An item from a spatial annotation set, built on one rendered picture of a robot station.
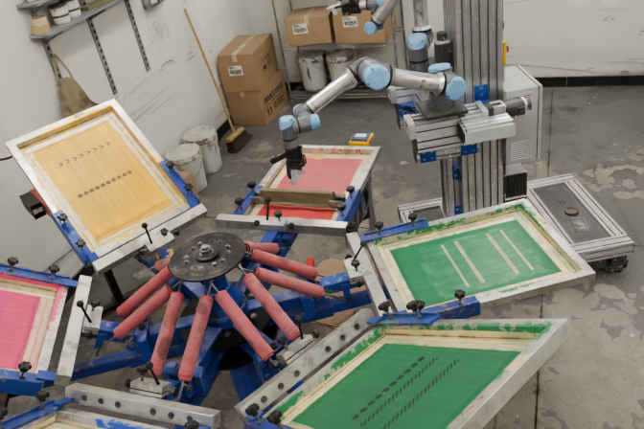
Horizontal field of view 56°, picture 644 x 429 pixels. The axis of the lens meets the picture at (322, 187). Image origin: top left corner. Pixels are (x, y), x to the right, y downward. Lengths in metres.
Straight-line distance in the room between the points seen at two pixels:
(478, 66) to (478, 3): 0.34
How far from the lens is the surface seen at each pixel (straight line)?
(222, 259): 2.33
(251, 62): 6.18
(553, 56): 6.50
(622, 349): 3.74
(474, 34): 3.39
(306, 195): 3.11
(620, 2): 6.37
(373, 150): 3.52
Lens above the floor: 2.66
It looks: 31 degrees down
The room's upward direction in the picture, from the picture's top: 10 degrees counter-clockwise
